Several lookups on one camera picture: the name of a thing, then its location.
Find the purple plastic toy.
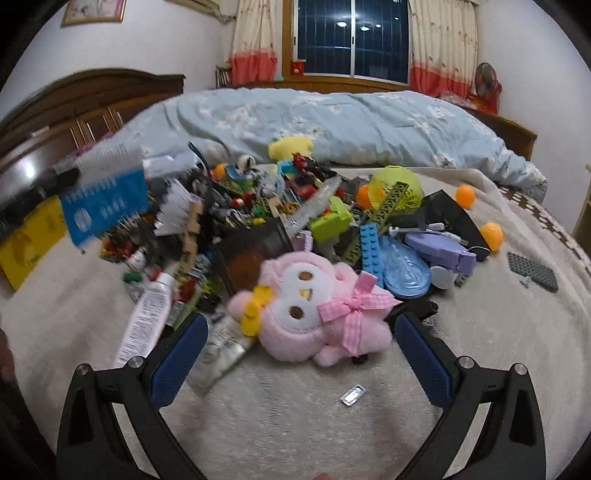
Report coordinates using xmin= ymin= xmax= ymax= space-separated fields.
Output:
xmin=405 ymin=232 xmax=477 ymax=274

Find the window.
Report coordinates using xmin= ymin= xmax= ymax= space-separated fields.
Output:
xmin=290 ymin=0 xmax=410 ymax=84

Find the wooden headboard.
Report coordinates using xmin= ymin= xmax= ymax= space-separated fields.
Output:
xmin=0 ymin=67 xmax=187 ymax=204

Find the framed picture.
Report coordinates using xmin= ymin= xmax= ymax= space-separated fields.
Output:
xmin=62 ymin=0 xmax=126 ymax=27

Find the olive technic beam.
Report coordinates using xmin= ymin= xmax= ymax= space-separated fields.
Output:
xmin=370 ymin=182 xmax=409 ymax=234

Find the light blue floral quilt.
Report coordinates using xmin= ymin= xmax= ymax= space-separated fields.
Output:
xmin=110 ymin=87 xmax=550 ymax=204

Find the black tray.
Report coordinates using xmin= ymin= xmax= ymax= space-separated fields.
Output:
xmin=417 ymin=190 xmax=491 ymax=262

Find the yellow plush toy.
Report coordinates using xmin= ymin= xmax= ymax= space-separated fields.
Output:
xmin=267 ymin=135 xmax=314 ymax=162

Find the white shuttlecock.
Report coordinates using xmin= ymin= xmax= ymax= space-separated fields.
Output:
xmin=154 ymin=180 xmax=192 ymax=237

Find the smoky transparent box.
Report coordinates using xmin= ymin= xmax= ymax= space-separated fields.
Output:
xmin=212 ymin=218 xmax=294 ymax=296

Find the yellow cardboard box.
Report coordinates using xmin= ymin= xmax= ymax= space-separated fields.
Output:
xmin=1 ymin=196 xmax=67 ymax=291

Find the silver orange tube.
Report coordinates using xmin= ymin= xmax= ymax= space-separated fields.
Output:
xmin=186 ymin=316 xmax=257 ymax=396

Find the blue packet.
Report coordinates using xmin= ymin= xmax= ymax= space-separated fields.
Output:
xmin=59 ymin=168 xmax=149 ymax=247

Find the red fan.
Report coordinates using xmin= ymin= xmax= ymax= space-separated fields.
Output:
xmin=475 ymin=62 xmax=502 ymax=114

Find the orange white tube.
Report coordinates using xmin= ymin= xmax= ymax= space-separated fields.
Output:
xmin=113 ymin=272 xmax=176 ymax=368

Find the orange ping pong ball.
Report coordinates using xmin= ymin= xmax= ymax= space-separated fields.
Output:
xmin=455 ymin=184 xmax=477 ymax=209

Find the transparent blue oval piece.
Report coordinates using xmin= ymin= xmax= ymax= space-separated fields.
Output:
xmin=379 ymin=236 xmax=432 ymax=300

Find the yellow green mesh ball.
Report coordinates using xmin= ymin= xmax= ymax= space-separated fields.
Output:
xmin=368 ymin=165 xmax=425 ymax=213

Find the tan brick beam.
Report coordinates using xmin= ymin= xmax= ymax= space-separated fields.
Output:
xmin=179 ymin=201 xmax=204 ymax=274

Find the curtain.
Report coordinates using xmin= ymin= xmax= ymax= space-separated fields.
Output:
xmin=229 ymin=0 xmax=277 ymax=87
xmin=409 ymin=0 xmax=478 ymax=99

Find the pink plush toy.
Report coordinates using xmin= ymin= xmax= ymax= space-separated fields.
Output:
xmin=228 ymin=252 xmax=401 ymax=367

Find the dark grey flat plate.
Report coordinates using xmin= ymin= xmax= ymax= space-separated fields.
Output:
xmin=507 ymin=252 xmax=559 ymax=293

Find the right curtain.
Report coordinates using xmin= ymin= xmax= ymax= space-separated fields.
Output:
xmin=409 ymin=0 xmax=478 ymax=99

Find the left curtain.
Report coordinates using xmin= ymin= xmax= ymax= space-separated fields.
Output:
xmin=229 ymin=0 xmax=277 ymax=87

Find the lime green brick piece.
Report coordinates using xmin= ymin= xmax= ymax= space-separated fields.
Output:
xmin=308 ymin=196 xmax=353 ymax=243

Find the blue long brick plate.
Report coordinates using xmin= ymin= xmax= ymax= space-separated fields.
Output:
xmin=360 ymin=223 xmax=384 ymax=287

